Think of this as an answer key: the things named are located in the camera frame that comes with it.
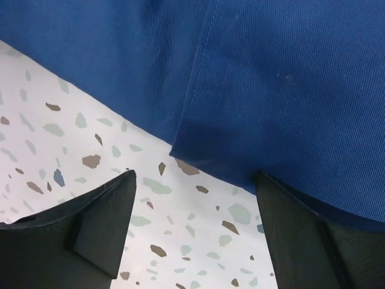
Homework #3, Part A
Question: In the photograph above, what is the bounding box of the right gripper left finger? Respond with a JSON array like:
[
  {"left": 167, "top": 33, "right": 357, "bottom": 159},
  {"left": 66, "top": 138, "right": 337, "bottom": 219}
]
[{"left": 1, "top": 170, "right": 136, "bottom": 289}]

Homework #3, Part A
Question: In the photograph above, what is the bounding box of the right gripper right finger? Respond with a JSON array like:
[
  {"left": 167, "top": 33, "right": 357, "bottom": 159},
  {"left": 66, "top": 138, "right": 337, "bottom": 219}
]
[{"left": 254, "top": 172, "right": 384, "bottom": 288}]

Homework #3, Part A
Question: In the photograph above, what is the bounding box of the blue surgical drape cloth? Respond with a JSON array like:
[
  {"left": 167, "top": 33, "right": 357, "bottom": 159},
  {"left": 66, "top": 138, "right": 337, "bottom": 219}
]
[{"left": 1, "top": 1, "right": 384, "bottom": 232}]

